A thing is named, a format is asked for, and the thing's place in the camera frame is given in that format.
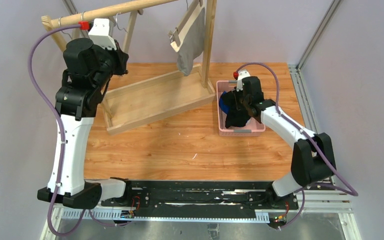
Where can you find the wooden hanger with grey underwear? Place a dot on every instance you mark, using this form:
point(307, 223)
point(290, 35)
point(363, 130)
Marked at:
point(185, 26)

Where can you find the wooden clip hanger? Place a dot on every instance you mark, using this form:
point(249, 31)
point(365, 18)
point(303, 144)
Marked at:
point(83, 30)

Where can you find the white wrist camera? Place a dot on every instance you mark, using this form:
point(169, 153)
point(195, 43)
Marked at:
point(239, 76)
point(101, 33)

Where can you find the aluminium frame post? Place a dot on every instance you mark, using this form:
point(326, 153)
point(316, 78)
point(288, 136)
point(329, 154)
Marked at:
point(297, 70)
point(70, 7)

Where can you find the grey underwear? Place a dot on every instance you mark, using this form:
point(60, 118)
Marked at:
point(192, 45)

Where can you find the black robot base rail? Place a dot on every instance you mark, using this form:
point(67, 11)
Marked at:
point(176, 200)

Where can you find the blue white underwear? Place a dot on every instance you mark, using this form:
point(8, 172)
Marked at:
point(223, 107)

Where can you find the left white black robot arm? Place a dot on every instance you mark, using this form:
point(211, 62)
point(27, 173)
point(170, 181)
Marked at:
point(89, 68)

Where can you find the black underwear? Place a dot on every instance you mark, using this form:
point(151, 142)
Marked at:
point(235, 117)

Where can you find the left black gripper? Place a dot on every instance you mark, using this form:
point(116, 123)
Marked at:
point(119, 60)

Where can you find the aluminium frame post right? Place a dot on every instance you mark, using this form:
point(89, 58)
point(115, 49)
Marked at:
point(297, 70)

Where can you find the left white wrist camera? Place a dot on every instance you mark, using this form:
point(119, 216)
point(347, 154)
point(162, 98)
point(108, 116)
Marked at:
point(101, 33)

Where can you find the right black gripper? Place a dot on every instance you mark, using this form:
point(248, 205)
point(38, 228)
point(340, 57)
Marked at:
point(237, 103)

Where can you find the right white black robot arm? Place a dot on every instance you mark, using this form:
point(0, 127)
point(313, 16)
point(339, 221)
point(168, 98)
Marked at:
point(312, 153)

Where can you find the wooden clothes rack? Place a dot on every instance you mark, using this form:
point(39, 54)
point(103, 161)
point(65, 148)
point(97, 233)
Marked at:
point(149, 100)

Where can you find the pink plastic basket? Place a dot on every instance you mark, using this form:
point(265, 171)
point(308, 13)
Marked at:
point(252, 127)

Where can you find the aluminium frame post left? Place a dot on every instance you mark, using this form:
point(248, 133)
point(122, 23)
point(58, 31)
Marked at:
point(70, 7)

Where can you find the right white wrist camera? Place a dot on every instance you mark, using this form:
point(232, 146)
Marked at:
point(239, 76)

